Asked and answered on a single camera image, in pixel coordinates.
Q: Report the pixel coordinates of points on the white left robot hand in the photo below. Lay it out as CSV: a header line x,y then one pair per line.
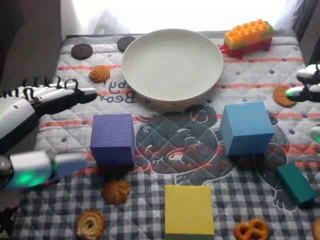
x,y
15,117

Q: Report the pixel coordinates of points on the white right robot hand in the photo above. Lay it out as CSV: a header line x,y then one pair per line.
x,y
306,75

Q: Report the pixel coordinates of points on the blue cube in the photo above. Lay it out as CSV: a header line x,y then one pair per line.
x,y
246,128

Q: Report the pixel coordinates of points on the purple cube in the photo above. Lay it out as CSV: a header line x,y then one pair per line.
x,y
112,140

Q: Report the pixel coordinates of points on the white round plate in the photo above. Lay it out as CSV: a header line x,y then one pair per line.
x,y
172,65

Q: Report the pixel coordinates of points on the yellow foam block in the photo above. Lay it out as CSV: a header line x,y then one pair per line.
x,y
189,212

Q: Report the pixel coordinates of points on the round brown biscuit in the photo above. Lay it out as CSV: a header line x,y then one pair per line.
x,y
280,96

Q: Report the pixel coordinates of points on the dark curtain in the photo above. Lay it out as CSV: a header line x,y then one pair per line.
x,y
37,37
307,30

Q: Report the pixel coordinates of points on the toy brick wagon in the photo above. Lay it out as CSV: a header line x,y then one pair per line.
x,y
247,35

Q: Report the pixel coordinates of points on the chocolate sandwich cookie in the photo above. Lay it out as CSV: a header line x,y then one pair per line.
x,y
82,51
125,43

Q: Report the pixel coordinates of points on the orange swirl cookie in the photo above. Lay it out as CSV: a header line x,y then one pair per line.
x,y
99,73

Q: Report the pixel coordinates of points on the teal rectangular block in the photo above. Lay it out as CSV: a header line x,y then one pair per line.
x,y
296,185

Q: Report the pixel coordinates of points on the golden rosette cookie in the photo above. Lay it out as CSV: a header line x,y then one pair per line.
x,y
116,191

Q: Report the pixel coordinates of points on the grey quilt with bear print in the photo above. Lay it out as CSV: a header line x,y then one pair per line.
x,y
185,140

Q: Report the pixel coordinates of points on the plain butter cookie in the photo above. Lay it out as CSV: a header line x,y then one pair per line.
x,y
317,230

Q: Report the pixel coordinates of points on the pretzel shaped cookie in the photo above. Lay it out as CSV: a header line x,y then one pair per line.
x,y
241,231

